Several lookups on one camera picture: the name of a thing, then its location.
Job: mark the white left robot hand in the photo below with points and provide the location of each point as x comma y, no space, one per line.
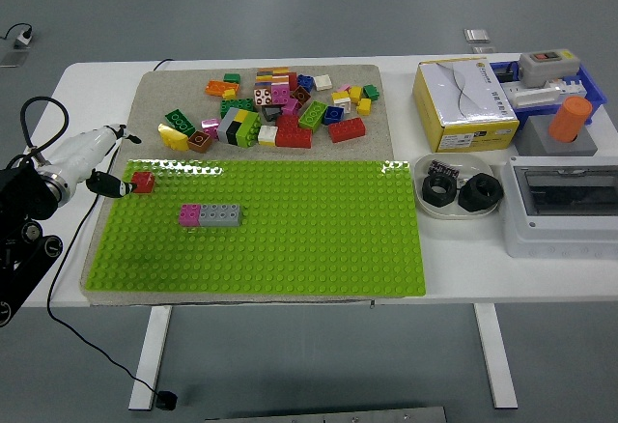
79,150

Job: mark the small red brick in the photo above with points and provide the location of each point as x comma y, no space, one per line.
145,182

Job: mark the pink square brick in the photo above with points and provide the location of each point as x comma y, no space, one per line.
188,214

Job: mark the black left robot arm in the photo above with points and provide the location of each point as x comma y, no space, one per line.
19,196

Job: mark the green studded baseplate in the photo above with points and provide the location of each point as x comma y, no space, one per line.
309,239

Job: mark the grey-brown mat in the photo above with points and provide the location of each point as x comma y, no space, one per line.
154,94

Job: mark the yellow curved brick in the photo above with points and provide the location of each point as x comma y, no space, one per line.
172,137

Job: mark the dark green brick with circles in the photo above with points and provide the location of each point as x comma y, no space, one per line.
180,122

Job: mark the grey floor hatch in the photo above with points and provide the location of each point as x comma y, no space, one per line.
13,58

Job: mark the brown square brick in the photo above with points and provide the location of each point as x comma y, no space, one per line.
200,141

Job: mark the light pink brick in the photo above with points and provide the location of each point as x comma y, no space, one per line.
211,127

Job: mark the grey long brick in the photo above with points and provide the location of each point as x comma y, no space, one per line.
220,215

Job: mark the orange long brick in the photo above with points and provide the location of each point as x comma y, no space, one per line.
221,87

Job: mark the small yellow brick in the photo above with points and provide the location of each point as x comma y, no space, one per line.
229,93
364,106

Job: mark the grey black lime stack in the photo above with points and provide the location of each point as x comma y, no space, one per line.
238,127

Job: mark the dark green studded brick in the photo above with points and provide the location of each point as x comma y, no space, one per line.
237,105

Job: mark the small green brick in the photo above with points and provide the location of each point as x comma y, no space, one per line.
232,77
371,92

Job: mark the white brick with yellow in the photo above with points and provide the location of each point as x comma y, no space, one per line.
341,101
267,134

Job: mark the dark grey brick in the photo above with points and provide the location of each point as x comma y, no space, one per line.
271,112

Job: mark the shiny pink white block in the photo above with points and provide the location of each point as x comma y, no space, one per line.
271,94

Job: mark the striped multicolour brick stack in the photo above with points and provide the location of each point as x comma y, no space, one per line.
272,73

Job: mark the large red stepped brick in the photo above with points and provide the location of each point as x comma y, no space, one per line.
292,134

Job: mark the magenta square brick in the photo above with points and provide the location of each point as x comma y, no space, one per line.
290,105

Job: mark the white table leg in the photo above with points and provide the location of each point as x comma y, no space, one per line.
495,355
149,360

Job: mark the tall red brick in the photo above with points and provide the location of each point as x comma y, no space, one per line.
292,80

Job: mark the dark brown brick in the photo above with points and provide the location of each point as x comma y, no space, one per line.
301,95

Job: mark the small blue brick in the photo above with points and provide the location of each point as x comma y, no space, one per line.
305,81

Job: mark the lime long brick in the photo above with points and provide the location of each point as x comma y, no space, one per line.
313,115

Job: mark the white square brick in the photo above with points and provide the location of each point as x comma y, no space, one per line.
323,82

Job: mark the blue brick with circle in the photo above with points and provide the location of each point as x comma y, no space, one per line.
332,115

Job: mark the red long brick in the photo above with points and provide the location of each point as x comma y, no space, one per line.
346,130

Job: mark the thin pink plate brick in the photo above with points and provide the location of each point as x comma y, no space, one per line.
344,88

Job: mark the yellow square brick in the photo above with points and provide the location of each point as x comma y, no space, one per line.
355,93

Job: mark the large black hex nut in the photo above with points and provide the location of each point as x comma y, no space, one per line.
429,192
470,197

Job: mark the purple black component strip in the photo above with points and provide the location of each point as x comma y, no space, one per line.
443,168

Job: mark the white shallow dish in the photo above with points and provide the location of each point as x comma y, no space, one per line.
441,213

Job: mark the yellow and white carton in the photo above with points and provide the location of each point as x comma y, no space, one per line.
463,102

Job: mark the small silver floor plate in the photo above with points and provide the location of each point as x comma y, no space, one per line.
484,49

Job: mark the small black part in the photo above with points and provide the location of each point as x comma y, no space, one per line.
506,73

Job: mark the grey square block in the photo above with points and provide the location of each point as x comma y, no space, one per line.
533,143

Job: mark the white circuit breaker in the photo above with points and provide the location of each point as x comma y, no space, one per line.
533,94

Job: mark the orange cylinder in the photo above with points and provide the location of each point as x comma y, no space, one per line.
570,119

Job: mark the blue plastic bin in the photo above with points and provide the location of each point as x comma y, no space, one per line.
595,90

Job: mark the grey push-button switch box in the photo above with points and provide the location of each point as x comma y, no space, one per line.
548,66

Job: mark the white electrical enclosure box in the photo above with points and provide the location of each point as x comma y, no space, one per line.
565,237

